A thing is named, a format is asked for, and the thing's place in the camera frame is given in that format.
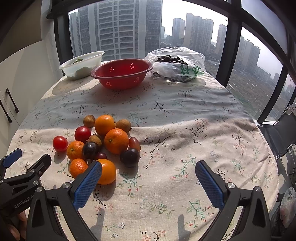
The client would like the large smooth orange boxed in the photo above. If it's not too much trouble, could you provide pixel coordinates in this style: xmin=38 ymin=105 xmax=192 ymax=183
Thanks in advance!
xmin=94 ymin=114 xmax=115 ymax=136

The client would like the plastic bag of plums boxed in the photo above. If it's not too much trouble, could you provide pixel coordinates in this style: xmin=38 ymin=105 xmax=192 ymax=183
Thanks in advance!
xmin=144 ymin=47 xmax=206 ymax=82

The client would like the kiwi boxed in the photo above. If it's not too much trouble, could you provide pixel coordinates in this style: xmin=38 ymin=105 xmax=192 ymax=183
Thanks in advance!
xmin=88 ymin=134 xmax=102 ymax=147
xmin=115 ymin=119 xmax=132 ymax=133
xmin=83 ymin=114 xmax=95 ymax=128

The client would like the small mandarin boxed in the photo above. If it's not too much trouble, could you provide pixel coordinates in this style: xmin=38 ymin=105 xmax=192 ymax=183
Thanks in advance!
xmin=69 ymin=159 xmax=88 ymax=179
xmin=67 ymin=141 xmax=84 ymax=161

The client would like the large mandarin with stem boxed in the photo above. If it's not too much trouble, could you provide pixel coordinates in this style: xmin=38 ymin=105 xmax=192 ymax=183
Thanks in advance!
xmin=104 ymin=128 xmax=129 ymax=155

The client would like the black folding chair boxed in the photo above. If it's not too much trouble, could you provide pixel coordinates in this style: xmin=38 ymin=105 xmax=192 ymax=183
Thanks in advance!
xmin=257 ymin=104 xmax=295 ymax=160

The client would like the red plastic colander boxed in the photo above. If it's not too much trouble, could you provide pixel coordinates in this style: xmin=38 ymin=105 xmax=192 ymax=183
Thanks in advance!
xmin=91 ymin=59 xmax=153 ymax=90

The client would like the red tomato small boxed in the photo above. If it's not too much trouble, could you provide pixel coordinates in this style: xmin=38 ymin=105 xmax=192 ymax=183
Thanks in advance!
xmin=53 ymin=136 xmax=68 ymax=152

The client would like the black cabinet handle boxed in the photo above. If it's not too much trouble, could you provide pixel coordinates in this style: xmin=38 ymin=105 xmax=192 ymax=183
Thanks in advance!
xmin=0 ymin=101 xmax=12 ymax=123
xmin=6 ymin=88 xmax=19 ymax=113

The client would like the small mandarin front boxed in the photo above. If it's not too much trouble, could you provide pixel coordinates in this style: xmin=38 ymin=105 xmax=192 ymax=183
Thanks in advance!
xmin=69 ymin=159 xmax=88 ymax=179

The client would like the white plastic basin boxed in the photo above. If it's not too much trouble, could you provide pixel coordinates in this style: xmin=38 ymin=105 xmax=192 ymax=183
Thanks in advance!
xmin=59 ymin=51 xmax=105 ymax=80

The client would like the white plastic bag floor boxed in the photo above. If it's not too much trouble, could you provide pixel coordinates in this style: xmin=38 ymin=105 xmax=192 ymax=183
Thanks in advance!
xmin=280 ymin=186 xmax=296 ymax=228

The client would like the dark plum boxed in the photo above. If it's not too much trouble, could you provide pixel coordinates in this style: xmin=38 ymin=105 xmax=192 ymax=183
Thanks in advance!
xmin=120 ymin=148 xmax=139 ymax=168
xmin=82 ymin=142 xmax=100 ymax=160

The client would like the floral tablecloth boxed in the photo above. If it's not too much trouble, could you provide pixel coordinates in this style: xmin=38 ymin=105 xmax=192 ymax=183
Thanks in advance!
xmin=6 ymin=74 xmax=279 ymax=240

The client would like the left operator hand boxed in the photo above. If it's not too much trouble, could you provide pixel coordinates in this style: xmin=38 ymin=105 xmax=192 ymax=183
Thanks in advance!
xmin=6 ymin=211 xmax=28 ymax=240

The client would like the red tomato large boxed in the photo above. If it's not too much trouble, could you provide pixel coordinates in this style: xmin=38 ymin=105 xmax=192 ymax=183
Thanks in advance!
xmin=74 ymin=126 xmax=91 ymax=143

